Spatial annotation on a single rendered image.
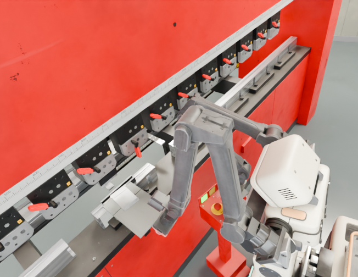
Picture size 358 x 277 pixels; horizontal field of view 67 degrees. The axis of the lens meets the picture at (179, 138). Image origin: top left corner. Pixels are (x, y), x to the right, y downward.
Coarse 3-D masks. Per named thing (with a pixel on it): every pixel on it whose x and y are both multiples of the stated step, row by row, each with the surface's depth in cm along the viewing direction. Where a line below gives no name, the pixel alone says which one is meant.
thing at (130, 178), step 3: (129, 177) 138; (132, 177) 139; (126, 180) 137; (129, 180) 136; (132, 180) 137; (135, 180) 139; (123, 183) 136; (126, 183) 135; (120, 186) 135; (114, 189) 134; (117, 189) 134; (111, 192) 132; (108, 195) 131; (105, 198) 130; (108, 198) 131; (102, 201) 129; (105, 201) 129; (102, 204) 131
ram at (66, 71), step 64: (0, 0) 68; (64, 0) 79; (128, 0) 96; (192, 0) 120; (256, 0) 162; (0, 64) 73; (64, 64) 86; (128, 64) 106; (0, 128) 78; (64, 128) 94; (0, 192) 85
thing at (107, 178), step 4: (112, 172) 125; (116, 172) 127; (104, 176) 122; (108, 176) 124; (112, 176) 126; (100, 180) 121; (104, 180) 123; (108, 180) 126; (100, 184) 122; (104, 184) 125
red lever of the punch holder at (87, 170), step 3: (81, 168) 103; (84, 168) 104; (87, 168) 105; (90, 168) 106; (93, 168) 109; (96, 168) 108; (78, 171) 102; (81, 171) 102; (84, 171) 103; (87, 171) 104; (90, 171) 105; (93, 171) 107; (96, 171) 108; (99, 171) 108
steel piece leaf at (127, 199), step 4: (124, 192) 131; (128, 192) 130; (120, 196) 129; (124, 196) 129; (128, 196) 129; (132, 196) 128; (116, 200) 128; (120, 200) 128; (124, 200) 127; (128, 200) 127; (132, 200) 127; (136, 200) 125; (120, 204) 126; (124, 204) 125; (128, 204) 123; (132, 204) 125; (124, 208) 122
